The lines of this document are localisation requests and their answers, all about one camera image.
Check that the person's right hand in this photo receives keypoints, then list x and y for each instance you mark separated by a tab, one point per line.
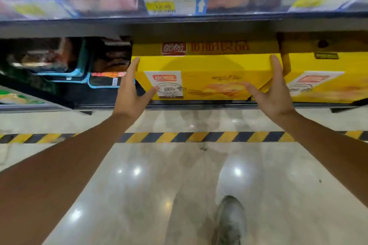
276	99

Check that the person's left hand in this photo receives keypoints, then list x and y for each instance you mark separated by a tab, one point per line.
132	97

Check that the yellow bread box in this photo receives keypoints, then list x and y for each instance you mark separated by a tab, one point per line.
201	75
333	81

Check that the black metal shelf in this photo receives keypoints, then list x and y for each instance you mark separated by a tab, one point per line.
172	26

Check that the person's right forearm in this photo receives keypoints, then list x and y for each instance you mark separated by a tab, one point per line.
333	150

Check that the person's left forearm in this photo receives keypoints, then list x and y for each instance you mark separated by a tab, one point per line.
57	179

